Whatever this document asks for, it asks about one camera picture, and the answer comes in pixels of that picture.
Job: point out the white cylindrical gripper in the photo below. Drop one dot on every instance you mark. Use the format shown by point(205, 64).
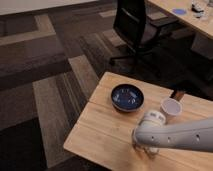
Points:
point(151, 117)

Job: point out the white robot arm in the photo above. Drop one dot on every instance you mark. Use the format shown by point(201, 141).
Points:
point(153, 131)

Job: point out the white cup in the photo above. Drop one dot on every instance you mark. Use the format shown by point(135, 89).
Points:
point(171, 108)

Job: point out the dark blue bowl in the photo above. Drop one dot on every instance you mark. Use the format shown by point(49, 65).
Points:
point(127, 97)

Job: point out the black office chair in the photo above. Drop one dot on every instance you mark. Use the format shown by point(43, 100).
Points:
point(140, 34)

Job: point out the blue round lid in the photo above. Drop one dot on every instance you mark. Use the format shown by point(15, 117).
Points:
point(179, 11)

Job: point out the wooden far desk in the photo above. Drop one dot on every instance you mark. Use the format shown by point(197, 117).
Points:
point(203, 25)

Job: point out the small objects on far desk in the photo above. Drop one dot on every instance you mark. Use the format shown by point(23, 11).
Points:
point(197, 9)

